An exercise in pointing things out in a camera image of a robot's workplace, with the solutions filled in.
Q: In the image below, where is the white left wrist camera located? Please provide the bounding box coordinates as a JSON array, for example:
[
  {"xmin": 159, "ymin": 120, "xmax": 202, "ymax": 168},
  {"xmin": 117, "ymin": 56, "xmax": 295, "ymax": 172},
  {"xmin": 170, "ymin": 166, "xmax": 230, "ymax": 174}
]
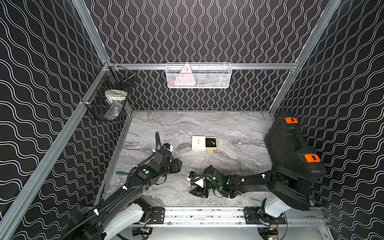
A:
[{"xmin": 162, "ymin": 143, "xmax": 173, "ymax": 152}]

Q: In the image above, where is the left side aluminium rail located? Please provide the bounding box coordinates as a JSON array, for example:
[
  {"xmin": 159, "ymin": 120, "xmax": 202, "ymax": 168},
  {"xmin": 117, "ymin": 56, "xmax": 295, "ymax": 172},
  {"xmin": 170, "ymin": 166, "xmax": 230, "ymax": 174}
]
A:
[{"xmin": 1, "ymin": 63, "xmax": 110, "ymax": 240}]

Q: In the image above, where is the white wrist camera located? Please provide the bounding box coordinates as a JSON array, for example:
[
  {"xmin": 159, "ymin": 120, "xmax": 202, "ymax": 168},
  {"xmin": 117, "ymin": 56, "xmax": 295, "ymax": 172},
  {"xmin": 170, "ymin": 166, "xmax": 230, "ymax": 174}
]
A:
[
  {"xmin": 162, "ymin": 143, "xmax": 173, "ymax": 152},
  {"xmin": 187, "ymin": 176, "xmax": 205, "ymax": 188}
]

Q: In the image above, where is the horizontal aluminium back rail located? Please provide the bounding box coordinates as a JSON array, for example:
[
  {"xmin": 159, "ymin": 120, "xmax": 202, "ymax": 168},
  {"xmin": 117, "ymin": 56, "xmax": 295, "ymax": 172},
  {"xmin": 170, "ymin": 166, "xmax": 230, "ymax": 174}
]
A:
[{"xmin": 110, "ymin": 63, "xmax": 298, "ymax": 71}]

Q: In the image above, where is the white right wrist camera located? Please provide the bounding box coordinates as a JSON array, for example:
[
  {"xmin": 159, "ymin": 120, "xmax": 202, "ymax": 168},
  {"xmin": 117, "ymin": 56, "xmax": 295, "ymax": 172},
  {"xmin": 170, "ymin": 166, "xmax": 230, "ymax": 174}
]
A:
[{"xmin": 187, "ymin": 176, "xmax": 205, "ymax": 188}]

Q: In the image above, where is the aluminium corner frame post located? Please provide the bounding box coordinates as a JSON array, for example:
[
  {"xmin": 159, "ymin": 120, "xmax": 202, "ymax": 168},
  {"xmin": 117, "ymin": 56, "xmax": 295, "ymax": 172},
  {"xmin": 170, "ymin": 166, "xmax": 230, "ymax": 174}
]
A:
[{"xmin": 72, "ymin": 0, "xmax": 111, "ymax": 64}]

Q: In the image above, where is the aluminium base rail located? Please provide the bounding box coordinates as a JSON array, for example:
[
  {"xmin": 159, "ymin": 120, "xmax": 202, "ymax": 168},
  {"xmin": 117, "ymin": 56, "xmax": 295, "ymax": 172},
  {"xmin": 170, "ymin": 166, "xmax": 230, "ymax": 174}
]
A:
[{"xmin": 147, "ymin": 207, "xmax": 325, "ymax": 228}]

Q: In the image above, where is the white jewelry box sleeve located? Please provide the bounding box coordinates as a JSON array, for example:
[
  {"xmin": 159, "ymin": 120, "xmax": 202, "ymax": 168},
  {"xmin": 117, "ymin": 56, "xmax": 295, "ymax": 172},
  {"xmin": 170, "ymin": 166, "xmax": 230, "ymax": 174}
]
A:
[{"xmin": 192, "ymin": 136, "xmax": 206, "ymax": 151}]

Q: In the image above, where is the black wire basket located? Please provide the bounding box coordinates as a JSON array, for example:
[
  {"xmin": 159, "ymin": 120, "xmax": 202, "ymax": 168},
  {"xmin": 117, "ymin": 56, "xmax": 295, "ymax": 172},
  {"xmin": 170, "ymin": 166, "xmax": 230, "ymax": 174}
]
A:
[{"xmin": 85, "ymin": 66, "xmax": 138, "ymax": 122}]

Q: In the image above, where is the black plastic tool case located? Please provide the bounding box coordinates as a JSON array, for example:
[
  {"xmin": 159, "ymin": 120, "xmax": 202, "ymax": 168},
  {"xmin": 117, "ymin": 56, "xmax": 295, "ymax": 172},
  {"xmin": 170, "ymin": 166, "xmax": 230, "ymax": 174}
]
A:
[{"xmin": 264, "ymin": 112, "xmax": 327, "ymax": 183}]

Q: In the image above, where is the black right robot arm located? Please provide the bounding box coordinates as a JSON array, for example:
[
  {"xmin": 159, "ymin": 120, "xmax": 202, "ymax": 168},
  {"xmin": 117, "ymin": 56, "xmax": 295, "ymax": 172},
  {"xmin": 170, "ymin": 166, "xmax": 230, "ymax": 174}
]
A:
[{"xmin": 187, "ymin": 165, "xmax": 311, "ymax": 218}]

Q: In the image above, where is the brown jewelry box drawer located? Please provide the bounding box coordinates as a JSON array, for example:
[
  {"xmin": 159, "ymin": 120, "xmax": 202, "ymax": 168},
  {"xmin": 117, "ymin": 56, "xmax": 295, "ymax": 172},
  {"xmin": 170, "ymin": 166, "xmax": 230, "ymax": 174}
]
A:
[{"xmin": 205, "ymin": 137, "xmax": 217, "ymax": 151}]

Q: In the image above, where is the right aluminium frame post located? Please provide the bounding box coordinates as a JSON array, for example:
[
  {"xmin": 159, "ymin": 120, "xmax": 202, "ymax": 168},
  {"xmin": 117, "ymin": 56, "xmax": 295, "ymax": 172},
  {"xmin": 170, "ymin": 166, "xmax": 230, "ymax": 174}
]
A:
[{"xmin": 269, "ymin": 0, "xmax": 342, "ymax": 120}]

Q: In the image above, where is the white wire basket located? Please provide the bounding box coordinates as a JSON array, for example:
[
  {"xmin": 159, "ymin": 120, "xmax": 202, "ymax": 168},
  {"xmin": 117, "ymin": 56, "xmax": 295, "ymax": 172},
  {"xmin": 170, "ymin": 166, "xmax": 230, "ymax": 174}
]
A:
[{"xmin": 165, "ymin": 65, "xmax": 233, "ymax": 89}]

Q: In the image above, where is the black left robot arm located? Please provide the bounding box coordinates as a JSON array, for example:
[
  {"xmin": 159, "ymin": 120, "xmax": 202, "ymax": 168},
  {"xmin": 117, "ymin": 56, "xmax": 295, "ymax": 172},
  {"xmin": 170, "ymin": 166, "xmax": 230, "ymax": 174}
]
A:
[{"xmin": 61, "ymin": 133, "xmax": 182, "ymax": 240}]

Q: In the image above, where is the pink triangular card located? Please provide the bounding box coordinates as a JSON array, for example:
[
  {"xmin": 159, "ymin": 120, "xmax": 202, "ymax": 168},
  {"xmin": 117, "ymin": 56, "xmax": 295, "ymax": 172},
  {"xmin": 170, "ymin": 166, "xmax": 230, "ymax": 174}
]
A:
[{"xmin": 174, "ymin": 63, "xmax": 196, "ymax": 87}]

